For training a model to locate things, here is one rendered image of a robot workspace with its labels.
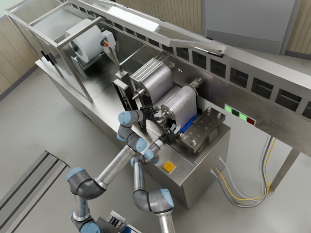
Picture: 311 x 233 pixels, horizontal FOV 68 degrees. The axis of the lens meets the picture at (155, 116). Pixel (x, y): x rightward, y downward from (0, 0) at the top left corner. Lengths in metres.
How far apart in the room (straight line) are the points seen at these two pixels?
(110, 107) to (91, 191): 1.16
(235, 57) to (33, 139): 3.18
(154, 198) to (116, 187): 1.48
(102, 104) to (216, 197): 1.56
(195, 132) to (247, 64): 0.70
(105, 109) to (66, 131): 1.40
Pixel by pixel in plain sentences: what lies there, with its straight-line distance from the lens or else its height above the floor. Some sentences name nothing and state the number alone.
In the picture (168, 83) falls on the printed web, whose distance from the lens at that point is 1.87.
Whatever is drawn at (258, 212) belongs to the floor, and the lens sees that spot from 2.74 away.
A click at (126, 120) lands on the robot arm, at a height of 1.55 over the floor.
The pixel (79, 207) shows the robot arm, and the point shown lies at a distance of 1.67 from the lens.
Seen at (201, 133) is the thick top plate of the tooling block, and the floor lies 1.03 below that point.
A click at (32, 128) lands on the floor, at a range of 4.07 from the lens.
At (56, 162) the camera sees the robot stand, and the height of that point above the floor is 2.02.
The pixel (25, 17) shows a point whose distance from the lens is 2.82.
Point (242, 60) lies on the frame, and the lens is 1.45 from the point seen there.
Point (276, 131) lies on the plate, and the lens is 1.70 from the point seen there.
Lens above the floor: 2.60
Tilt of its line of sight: 52 degrees down
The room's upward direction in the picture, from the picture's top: 17 degrees counter-clockwise
